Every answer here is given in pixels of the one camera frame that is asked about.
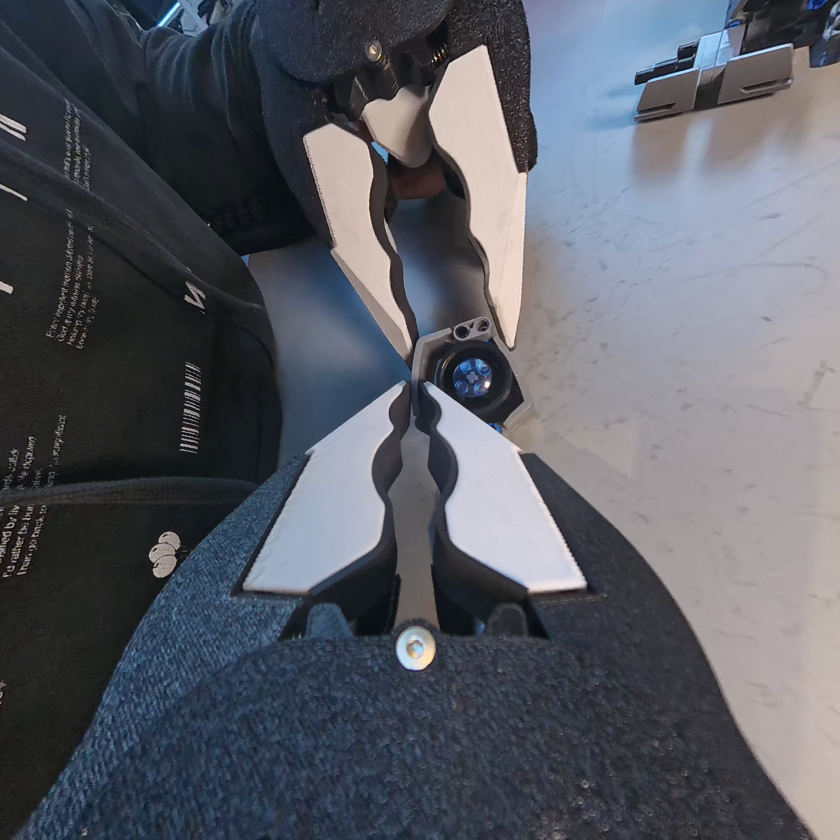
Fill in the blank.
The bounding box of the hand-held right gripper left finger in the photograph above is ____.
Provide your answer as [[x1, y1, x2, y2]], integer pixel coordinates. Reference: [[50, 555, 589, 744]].
[[241, 381, 412, 596]]

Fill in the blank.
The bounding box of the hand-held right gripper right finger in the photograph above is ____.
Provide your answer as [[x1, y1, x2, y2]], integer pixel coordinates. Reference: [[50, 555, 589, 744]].
[[417, 382, 588, 595]]

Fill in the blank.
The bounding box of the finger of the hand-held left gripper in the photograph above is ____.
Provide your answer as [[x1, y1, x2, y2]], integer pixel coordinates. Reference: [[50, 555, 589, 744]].
[[427, 46, 530, 352], [303, 121, 421, 361]]

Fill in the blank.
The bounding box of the grey black wheel assembly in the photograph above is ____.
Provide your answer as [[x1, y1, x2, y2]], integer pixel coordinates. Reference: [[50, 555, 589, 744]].
[[427, 338, 534, 437]]

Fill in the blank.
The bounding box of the grey curved brick panel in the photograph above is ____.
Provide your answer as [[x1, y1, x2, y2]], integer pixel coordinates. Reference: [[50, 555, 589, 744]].
[[411, 328, 457, 417]]

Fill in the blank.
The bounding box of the grey brick block assembly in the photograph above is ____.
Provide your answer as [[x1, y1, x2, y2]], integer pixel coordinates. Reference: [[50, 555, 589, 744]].
[[633, 0, 840, 123]]

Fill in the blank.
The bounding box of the grey desk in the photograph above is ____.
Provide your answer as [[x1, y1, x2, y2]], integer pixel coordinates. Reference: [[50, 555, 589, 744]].
[[246, 0, 840, 840]]

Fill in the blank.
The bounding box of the person's left hand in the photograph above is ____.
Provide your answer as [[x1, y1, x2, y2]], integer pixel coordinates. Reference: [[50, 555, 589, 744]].
[[386, 156, 450, 203]]

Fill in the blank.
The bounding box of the person's black printed sweatshirt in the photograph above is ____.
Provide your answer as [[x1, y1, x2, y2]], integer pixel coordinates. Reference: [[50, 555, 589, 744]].
[[0, 0, 283, 840]]

